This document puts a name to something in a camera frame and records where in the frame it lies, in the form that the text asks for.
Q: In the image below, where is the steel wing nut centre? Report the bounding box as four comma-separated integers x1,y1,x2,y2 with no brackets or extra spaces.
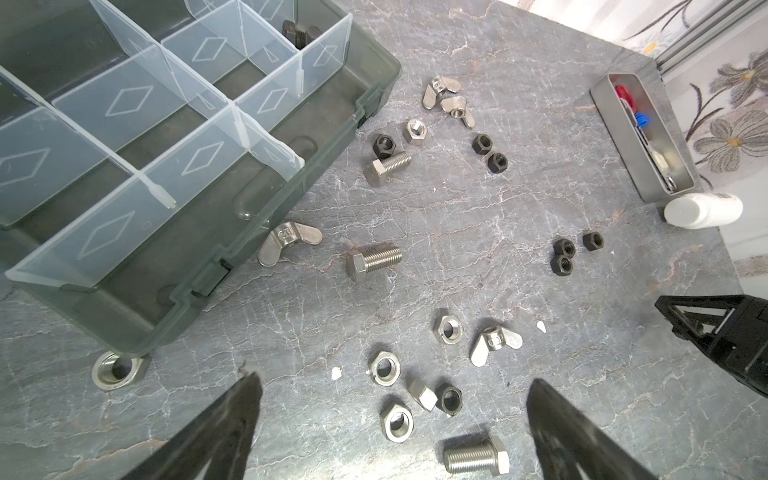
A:
470,325,523,367

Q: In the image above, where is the black nut pair left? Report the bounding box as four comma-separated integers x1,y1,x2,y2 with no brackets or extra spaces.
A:
472,133,509,174

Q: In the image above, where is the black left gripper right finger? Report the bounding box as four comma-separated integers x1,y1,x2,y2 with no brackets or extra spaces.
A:
526,378,657,480

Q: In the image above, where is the black nut pair right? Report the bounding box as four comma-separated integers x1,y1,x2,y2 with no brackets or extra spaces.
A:
550,231,605,276

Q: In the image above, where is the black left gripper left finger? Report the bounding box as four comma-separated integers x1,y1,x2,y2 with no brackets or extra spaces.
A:
125,373,263,479

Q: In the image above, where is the steel hex nut front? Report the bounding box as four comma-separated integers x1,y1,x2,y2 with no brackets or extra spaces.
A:
380,402,414,443

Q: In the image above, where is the steel hex bolt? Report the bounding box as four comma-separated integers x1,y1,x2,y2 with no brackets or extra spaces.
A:
364,152,412,187
443,435,510,476
346,245,403,283

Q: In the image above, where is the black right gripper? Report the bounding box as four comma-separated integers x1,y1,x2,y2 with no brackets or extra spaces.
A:
654,295,767,396

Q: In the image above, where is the black nut pair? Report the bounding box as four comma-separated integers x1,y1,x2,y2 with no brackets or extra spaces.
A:
472,133,509,174
550,231,605,276

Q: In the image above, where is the white plastic bottle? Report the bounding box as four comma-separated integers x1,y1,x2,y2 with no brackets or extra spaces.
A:
663,192,743,230

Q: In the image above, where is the grey metal tool tray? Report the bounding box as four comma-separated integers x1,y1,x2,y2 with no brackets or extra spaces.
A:
590,73,695,203

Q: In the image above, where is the black hex nut front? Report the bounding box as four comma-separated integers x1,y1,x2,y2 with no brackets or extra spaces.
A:
437,383,463,417

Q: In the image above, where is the steel wing nut by box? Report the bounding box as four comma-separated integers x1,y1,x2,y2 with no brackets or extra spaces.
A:
257,221,323,268

